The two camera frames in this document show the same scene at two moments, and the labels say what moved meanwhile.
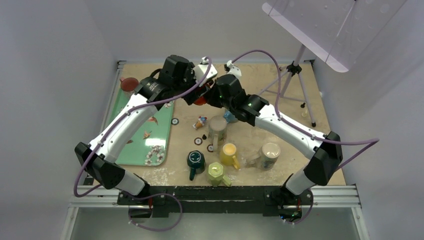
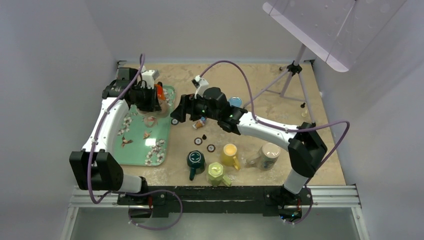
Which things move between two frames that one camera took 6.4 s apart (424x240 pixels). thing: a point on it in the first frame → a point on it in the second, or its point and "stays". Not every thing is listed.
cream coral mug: [266, 159] stays
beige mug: [217, 130] → [150, 118]
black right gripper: [210, 97] → [179, 114]
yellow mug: [227, 155] stays
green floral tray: [153, 145] stays
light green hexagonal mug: [215, 171] stays
